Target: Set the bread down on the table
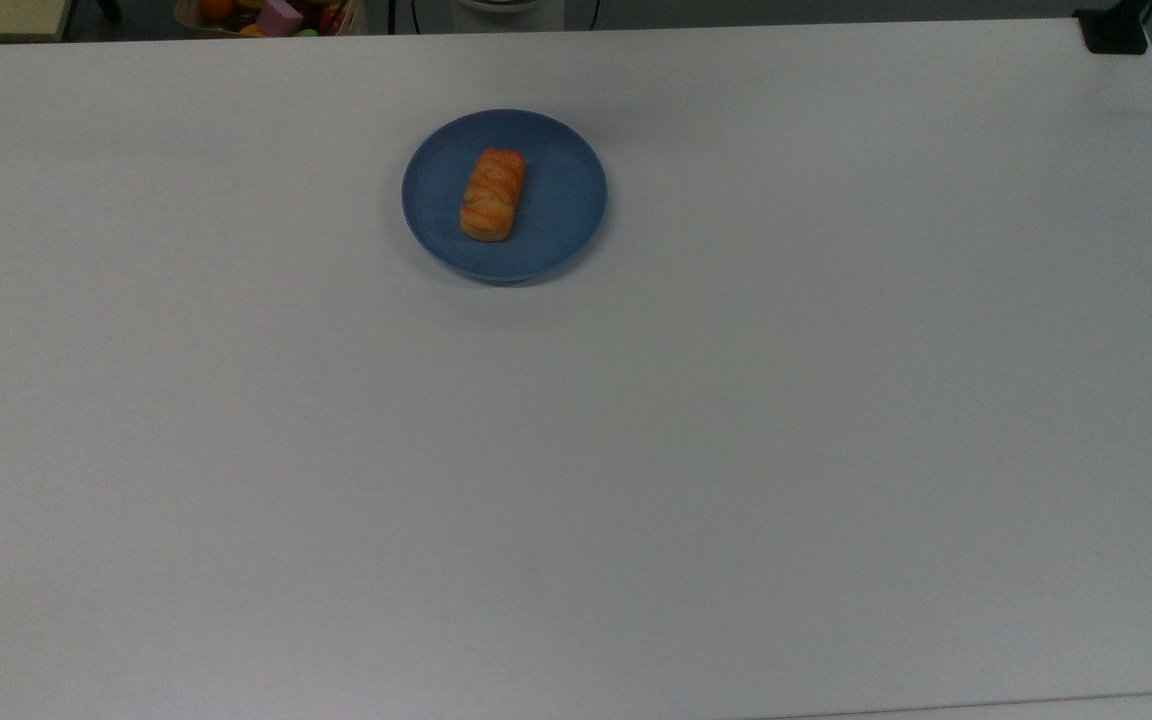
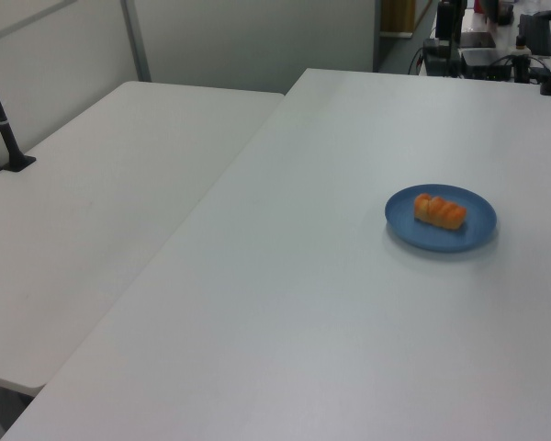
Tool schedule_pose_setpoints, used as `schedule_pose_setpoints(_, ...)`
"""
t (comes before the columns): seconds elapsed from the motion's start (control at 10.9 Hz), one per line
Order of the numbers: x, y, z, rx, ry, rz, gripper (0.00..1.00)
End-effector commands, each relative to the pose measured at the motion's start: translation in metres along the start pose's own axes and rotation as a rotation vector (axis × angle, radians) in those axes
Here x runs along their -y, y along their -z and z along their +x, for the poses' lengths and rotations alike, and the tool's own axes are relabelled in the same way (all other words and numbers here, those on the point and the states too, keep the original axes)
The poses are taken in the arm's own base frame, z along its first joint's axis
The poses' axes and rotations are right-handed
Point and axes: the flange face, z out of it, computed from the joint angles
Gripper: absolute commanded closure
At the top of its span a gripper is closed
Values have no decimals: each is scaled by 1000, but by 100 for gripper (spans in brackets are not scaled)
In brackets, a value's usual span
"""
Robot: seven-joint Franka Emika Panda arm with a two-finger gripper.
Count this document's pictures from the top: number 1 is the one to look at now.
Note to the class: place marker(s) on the orange glazed bread loaf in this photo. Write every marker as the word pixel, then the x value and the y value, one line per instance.
pixel 492 196

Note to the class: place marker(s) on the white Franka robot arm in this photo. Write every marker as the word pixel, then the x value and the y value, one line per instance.
pixel 508 12

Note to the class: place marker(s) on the blue round plate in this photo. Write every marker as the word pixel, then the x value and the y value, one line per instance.
pixel 556 200

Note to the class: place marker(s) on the cardboard box of toys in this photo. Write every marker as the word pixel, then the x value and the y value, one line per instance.
pixel 346 22

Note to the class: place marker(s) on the pink toy block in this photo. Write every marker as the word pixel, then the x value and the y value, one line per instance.
pixel 280 17

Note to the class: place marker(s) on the orange toy fruit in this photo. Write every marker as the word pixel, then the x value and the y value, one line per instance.
pixel 217 8

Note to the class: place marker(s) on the black clamp mount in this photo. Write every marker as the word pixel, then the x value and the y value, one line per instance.
pixel 1114 30

